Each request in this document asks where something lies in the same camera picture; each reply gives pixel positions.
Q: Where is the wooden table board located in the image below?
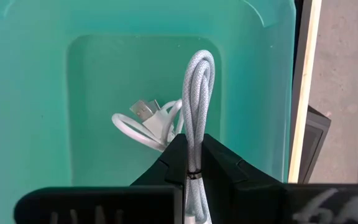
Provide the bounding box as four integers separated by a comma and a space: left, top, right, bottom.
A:
287, 0, 323, 184

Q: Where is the black aluminium table frame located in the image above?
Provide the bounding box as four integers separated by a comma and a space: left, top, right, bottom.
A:
290, 0, 305, 131

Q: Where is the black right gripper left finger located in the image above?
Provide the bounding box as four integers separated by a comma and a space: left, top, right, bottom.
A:
13, 133, 188, 224

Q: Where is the teal plastic bin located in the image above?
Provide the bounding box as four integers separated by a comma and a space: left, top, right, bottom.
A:
0, 0, 296, 224

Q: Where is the light grey braided cable bundle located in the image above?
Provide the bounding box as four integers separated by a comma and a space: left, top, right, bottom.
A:
181, 49, 216, 224

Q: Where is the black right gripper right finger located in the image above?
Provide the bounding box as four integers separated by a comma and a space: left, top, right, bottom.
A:
200, 133, 358, 224

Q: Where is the white USB cable bundle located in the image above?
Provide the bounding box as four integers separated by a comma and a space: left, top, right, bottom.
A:
111, 98, 185, 152

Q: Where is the black floor case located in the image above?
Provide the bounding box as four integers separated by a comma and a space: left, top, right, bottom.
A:
298, 105, 333, 184

